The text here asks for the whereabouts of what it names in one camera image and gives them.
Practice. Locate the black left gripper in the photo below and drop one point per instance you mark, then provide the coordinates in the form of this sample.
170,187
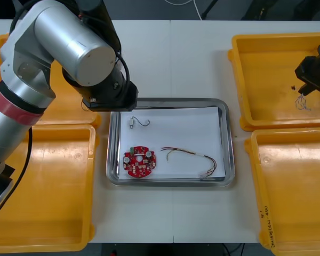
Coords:
114,100

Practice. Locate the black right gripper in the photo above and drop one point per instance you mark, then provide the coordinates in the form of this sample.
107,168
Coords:
316,69

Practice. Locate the steel tray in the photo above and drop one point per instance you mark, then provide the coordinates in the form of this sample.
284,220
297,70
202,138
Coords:
112,160

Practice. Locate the round red circuit board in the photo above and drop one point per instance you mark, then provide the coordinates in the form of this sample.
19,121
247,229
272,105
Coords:
138,165

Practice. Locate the silver-grey left robot arm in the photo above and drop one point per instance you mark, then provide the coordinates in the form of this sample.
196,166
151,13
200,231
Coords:
69,45

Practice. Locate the white paper sheet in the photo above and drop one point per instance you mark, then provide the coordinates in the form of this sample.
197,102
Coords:
181,128

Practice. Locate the yellow-orange plastic bin with handwriting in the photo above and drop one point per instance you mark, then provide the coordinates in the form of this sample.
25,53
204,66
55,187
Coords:
296,200

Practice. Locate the black stand leg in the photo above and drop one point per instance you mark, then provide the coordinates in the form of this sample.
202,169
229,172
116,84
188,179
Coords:
209,8

